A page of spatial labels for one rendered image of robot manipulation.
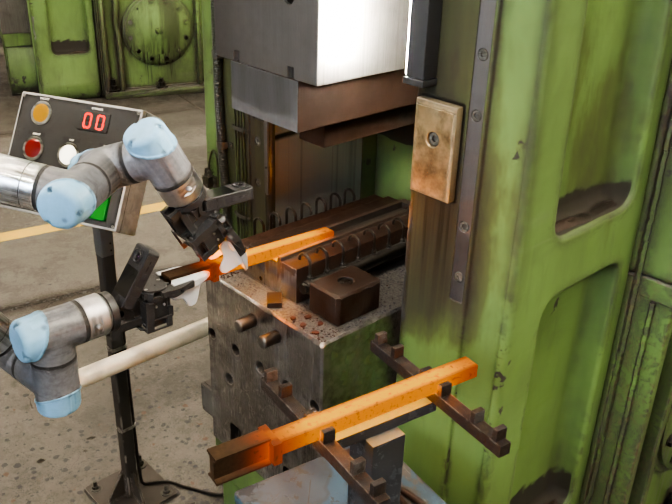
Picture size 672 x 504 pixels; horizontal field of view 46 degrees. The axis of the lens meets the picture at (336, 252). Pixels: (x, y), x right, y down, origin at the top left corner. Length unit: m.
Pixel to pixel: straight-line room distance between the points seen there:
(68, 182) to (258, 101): 0.43
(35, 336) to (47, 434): 1.49
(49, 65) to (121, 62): 0.52
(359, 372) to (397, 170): 0.59
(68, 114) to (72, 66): 4.48
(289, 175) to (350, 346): 0.48
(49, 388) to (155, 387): 1.56
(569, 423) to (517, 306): 0.59
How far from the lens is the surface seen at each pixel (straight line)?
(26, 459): 2.76
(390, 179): 2.00
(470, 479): 1.67
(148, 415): 2.84
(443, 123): 1.36
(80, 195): 1.27
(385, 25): 1.48
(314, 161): 1.87
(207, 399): 2.26
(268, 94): 1.50
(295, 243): 1.62
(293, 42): 1.42
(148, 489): 2.55
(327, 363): 1.51
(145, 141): 1.33
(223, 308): 1.72
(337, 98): 1.50
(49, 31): 6.41
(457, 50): 1.35
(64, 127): 1.96
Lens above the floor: 1.72
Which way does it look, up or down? 26 degrees down
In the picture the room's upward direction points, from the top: 2 degrees clockwise
